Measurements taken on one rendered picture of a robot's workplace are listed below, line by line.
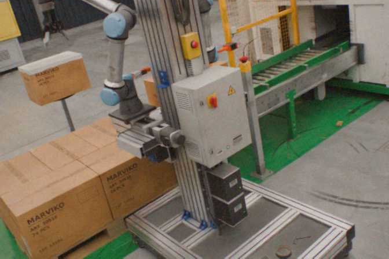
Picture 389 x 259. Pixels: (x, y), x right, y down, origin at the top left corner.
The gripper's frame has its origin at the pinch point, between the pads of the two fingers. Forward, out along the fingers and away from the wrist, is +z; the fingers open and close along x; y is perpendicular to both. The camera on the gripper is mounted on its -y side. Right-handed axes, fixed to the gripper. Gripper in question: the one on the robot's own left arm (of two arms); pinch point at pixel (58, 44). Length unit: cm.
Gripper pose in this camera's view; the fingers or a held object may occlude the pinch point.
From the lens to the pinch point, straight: 260.4
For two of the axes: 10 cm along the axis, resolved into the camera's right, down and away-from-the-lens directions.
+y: 6.3, 1.8, -7.6
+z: 1.9, 9.1, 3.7
